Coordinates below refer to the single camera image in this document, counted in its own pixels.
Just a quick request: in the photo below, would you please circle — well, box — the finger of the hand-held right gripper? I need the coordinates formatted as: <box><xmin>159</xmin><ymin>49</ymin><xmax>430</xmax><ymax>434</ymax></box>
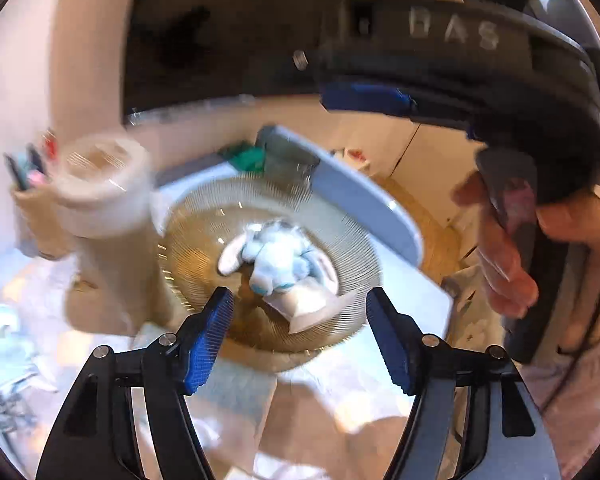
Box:
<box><xmin>292</xmin><ymin>46</ymin><xmax>481</xmax><ymax>139</ymax></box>

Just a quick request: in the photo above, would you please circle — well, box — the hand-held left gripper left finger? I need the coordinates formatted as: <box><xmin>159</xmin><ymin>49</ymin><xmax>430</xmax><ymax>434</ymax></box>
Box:
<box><xmin>36</xmin><ymin>286</ymin><xmax>236</xmax><ymax>480</ymax></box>

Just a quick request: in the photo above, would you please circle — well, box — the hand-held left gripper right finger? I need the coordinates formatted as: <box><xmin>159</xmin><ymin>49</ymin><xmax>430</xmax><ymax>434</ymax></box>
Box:
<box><xmin>365</xmin><ymin>287</ymin><xmax>563</xmax><ymax>480</ymax></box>

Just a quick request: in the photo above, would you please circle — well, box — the ribbed glass bowl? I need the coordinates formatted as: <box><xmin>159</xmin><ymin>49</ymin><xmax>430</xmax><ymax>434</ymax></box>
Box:
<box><xmin>157</xmin><ymin>175</ymin><xmax>383</xmax><ymax>353</ymax></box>

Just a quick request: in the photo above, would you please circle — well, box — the white plush toy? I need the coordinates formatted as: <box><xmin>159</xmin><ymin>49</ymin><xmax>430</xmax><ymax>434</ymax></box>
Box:
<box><xmin>217</xmin><ymin>217</ymin><xmax>338</xmax><ymax>296</ymax></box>

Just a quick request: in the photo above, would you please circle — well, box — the person's right forearm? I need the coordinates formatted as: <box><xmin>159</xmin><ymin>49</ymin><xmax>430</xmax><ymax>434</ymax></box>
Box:
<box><xmin>522</xmin><ymin>240</ymin><xmax>600</xmax><ymax>476</ymax></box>

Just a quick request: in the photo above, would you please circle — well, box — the person's right hand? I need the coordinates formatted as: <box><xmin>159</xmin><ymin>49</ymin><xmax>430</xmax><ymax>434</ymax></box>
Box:
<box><xmin>452</xmin><ymin>170</ymin><xmax>600</xmax><ymax>318</ymax></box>

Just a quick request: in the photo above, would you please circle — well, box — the leaf patterned tablecloth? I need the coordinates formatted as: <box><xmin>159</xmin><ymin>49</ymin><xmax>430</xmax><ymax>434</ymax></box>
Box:
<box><xmin>0</xmin><ymin>240</ymin><xmax>453</xmax><ymax>480</ymax></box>

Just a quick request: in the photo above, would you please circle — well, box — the light blue board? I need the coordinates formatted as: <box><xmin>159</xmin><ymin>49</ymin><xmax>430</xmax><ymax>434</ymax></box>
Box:
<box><xmin>257</xmin><ymin>125</ymin><xmax>423</xmax><ymax>267</ymax></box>

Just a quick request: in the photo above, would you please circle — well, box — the beige cylindrical container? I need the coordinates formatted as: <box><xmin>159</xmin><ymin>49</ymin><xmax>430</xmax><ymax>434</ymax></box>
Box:
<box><xmin>55</xmin><ymin>135</ymin><xmax>176</xmax><ymax>336</ymax></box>

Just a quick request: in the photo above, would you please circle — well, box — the green item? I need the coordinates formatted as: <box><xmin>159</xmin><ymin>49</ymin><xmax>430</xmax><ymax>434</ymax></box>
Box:
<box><xmin>219</xmin><ymin>144</ymin><xmax>267</xmax><ymax>172</ymax></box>

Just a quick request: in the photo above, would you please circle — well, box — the dark screen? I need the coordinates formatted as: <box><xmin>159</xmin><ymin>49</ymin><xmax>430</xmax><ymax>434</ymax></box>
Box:
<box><xmin>122</xmin><ymin>0</ymin><xmax>341</xmax><ymax>121</ymax></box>

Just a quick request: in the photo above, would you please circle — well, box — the white tape roll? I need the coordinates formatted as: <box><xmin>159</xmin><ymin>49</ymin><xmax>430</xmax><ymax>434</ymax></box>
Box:
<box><xmin>0</xmin><ymin>305</ymin><xmax>23</xmax><ymax>343</ymax></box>

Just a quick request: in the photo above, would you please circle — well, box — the bamboo pen holder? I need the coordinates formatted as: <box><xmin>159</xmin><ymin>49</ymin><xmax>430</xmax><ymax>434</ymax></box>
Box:
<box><xmin>11</xmin><ymin>180</ymin><xmax>81</xmax><ymax>261</ymax></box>

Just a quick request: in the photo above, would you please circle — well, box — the navy pen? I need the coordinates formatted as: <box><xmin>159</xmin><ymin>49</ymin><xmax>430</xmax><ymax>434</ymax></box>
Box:
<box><xmin>26</xmin><ymin>144</ymin><xmax>47</xmax><ymax>176</ymax></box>

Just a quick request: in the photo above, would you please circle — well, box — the black pen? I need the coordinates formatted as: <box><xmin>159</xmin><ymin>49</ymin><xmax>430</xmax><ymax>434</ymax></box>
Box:
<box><xmin>4</xmin><ymin>154</ymin><xmax>31</xmax><ymax>192</ymax></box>

